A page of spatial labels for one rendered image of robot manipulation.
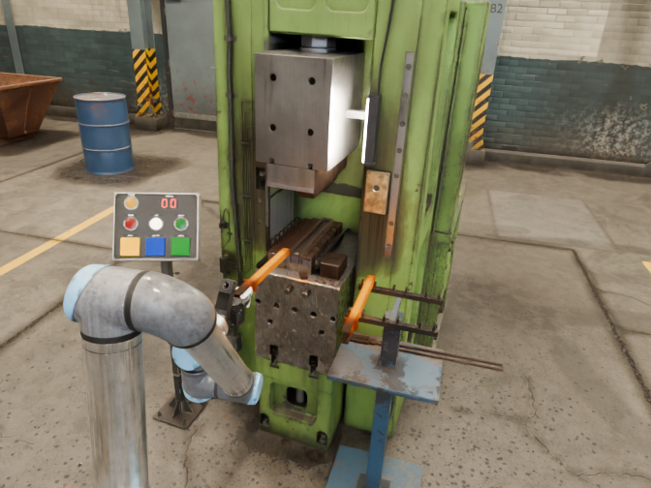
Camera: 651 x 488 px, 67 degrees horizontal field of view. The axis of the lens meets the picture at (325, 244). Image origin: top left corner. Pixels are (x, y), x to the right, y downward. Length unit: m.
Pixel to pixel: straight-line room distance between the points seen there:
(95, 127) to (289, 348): 4.70
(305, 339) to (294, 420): 0.49
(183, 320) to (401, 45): 1.27
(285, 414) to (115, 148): 4.65
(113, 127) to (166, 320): 5.56
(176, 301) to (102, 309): 0.13
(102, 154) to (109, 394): 5.54
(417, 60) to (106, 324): 1.35
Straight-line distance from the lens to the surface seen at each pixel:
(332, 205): 2.44
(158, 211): 2.14
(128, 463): 1.19
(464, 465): 2.64
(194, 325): 0.98
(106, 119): 6.41
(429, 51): 1.86
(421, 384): 1.86
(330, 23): 1.94
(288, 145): 1.90
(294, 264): 2.07
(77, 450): 2.75
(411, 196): 1.97
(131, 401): 1.11
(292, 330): 2.16
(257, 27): 2.06
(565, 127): 7.96
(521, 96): 7.79
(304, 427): 2.50
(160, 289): 0.96
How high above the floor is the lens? 1.91
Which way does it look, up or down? 25 degrees down
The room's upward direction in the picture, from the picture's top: 3 degrees clockwise
